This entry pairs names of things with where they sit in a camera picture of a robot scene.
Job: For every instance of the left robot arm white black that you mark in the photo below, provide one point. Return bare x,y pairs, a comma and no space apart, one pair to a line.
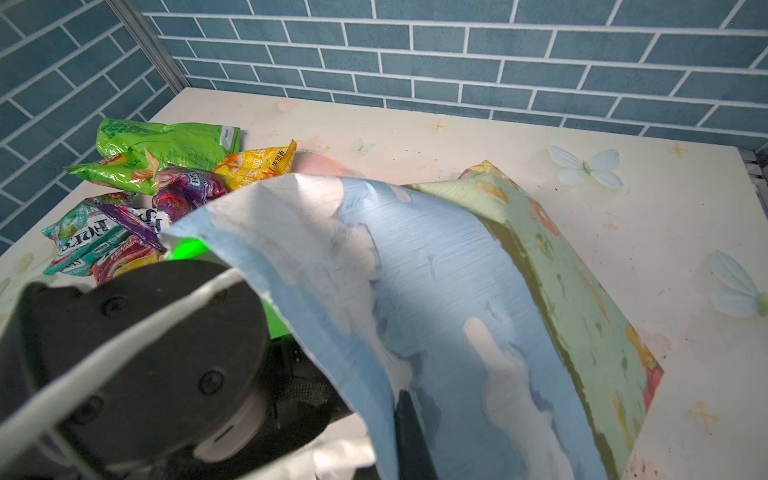
214,398

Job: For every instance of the illustrated paper gift bag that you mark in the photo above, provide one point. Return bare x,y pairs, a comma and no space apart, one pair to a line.
464,293

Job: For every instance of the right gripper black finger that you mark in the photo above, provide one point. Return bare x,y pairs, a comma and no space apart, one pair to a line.
414,460

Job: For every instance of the green chips bag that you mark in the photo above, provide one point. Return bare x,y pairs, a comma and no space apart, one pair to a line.
133,154

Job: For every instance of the teal red snack packet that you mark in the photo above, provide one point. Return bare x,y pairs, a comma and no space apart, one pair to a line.
95,227

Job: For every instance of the yellow corn chips packet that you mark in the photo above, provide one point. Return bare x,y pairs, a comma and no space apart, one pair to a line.
242,169

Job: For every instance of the purple berry candy packet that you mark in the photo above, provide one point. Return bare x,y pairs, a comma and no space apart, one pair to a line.
180,191

